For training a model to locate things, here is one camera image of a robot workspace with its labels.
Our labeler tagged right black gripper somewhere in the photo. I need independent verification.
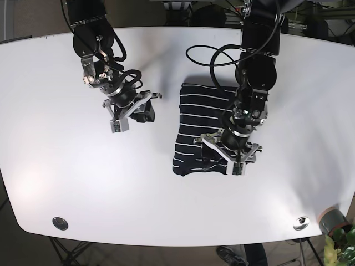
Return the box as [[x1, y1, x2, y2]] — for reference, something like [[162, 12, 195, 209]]
[[101, 86, 162, 133]]

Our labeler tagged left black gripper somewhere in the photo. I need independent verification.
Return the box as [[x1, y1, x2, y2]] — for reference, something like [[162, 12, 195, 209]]
[[194, 111, 263, 176]]

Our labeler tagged black white striped T-shirt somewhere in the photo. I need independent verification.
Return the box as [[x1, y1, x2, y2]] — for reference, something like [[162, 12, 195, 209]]
[[171, 82, 257, 177]]

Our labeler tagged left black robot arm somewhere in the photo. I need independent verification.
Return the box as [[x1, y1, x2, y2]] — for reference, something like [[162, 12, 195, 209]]
[[194, 1, 282, 176]]

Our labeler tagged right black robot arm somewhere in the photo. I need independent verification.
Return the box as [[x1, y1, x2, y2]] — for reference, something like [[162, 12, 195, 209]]
[[60, 1, 162, 132]]

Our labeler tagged right silver table grommet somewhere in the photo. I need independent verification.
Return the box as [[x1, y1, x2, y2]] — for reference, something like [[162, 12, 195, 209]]
[[293, 216, 310, 231]]

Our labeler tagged silver table grommet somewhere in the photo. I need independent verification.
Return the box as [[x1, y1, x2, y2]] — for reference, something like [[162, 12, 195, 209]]
[[293, 216, 310, 231], [52, 217, 69, 231]]

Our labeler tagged grey plant pot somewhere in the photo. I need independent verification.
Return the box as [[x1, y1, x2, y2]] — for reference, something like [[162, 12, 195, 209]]
[[317, 207, 352, 236]]

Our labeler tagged left silver table grommet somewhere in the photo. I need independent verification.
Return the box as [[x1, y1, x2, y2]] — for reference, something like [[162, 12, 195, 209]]
[[52, 217, 69, 231]]

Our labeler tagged green potted plant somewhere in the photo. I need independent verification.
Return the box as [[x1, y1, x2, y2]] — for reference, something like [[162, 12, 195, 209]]
[[323, 226, 354, 266]]

